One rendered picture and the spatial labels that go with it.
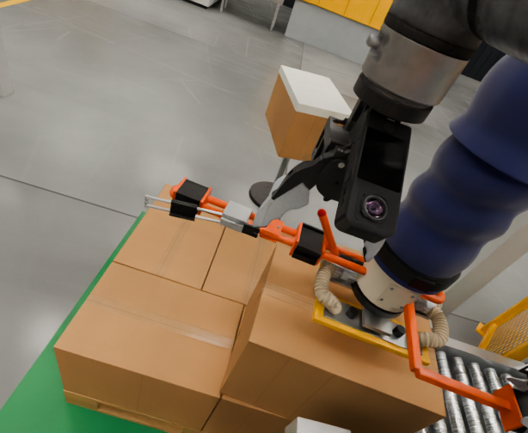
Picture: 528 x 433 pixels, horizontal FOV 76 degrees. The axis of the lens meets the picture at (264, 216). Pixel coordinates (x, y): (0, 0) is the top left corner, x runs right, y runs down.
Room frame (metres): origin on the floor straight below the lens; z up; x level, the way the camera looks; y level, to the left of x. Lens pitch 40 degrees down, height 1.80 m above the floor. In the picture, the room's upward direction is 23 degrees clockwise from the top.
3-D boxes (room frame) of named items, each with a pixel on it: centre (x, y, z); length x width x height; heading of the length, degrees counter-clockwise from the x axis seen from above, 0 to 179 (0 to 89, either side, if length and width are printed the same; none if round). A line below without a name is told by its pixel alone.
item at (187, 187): (0.69, 0.21, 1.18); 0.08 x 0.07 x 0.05; 91
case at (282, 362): (0.70, -0.39, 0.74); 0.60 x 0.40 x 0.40; 92
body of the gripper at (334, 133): (0.33, -0.06, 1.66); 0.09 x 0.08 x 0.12; 8
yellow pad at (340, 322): (0.61, -0.40, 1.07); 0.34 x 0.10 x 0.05; 91
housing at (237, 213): (0.69, 0.07, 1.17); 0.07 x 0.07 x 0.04; 1
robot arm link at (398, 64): (0.33, -0.06, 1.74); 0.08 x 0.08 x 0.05
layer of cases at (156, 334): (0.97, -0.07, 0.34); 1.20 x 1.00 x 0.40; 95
